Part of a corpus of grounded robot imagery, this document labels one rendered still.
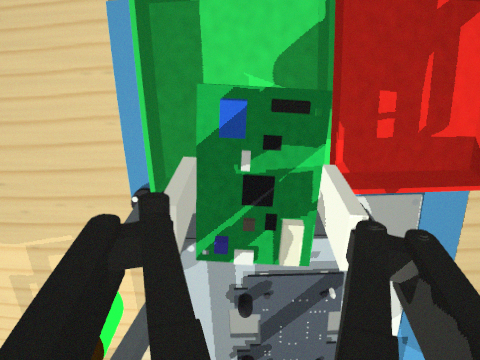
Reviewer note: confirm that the green bin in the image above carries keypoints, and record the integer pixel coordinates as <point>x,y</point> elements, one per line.
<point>179,43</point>

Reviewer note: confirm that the green circuit board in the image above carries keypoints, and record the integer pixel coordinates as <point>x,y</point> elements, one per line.
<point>260,154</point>

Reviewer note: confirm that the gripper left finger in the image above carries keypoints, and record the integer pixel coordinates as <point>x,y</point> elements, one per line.
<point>65,319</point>

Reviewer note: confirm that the red bin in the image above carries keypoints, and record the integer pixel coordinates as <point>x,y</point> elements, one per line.
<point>410,116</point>

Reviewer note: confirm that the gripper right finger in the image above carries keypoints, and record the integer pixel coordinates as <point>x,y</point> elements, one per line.
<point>440,303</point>

